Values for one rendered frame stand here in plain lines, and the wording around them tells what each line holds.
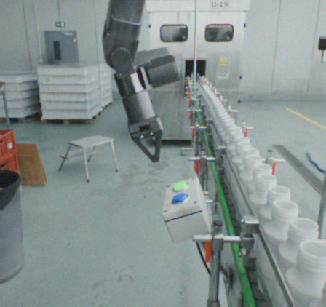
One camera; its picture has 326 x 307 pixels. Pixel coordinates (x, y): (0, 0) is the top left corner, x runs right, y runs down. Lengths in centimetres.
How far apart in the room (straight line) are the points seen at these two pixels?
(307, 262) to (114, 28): 45
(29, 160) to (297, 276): 335
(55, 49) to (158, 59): 1038
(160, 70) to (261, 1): 1000
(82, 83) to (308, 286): 634
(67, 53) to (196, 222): 1035
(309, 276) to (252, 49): 1012
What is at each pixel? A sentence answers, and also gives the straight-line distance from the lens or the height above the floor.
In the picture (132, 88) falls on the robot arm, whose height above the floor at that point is 133.
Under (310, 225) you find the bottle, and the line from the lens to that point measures 51.
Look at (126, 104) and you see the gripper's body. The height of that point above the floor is 130.
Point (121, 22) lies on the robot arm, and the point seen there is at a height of 145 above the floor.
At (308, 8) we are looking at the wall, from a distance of 1093.
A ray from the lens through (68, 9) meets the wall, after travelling 1092.
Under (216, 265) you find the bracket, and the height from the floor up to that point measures 103.
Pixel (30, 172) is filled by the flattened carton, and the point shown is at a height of 17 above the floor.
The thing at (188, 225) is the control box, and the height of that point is 108.
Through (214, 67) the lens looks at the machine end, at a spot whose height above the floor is 122.
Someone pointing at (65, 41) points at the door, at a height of 176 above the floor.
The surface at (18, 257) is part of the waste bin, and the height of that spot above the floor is 12.
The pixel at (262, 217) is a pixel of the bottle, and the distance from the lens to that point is 60.
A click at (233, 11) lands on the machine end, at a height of 196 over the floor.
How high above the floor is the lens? 139
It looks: 17 degrees down
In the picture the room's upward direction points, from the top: straight up
